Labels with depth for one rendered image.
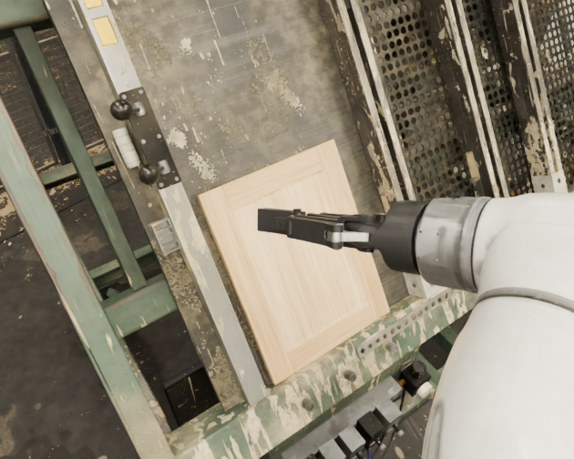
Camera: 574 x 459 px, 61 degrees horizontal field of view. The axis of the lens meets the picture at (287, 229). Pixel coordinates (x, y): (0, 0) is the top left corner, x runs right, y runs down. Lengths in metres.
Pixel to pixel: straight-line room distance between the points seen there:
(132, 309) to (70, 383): 1.33
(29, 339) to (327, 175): 1.82
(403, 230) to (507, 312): 0.14
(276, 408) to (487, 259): 0.85
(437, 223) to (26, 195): 0.74
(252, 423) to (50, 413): 1.33
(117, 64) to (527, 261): 0.84
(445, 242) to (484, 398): 0.16
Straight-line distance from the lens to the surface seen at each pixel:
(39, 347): 2.58
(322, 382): 1.25
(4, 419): 2.45
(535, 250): 0.41
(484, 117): 1.50
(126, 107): 0.91
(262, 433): 1.21
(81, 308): 1.01
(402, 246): 0.48
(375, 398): 1.39
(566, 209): 0.44
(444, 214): 0.46
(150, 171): 0.90
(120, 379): 1.06
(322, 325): 1.24
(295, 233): 0.55
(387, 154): 1.25
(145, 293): 1.11
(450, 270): 0.46
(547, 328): 0.37
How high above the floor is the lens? 1.98
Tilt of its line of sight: 45 degrees down
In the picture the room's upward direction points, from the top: straight up
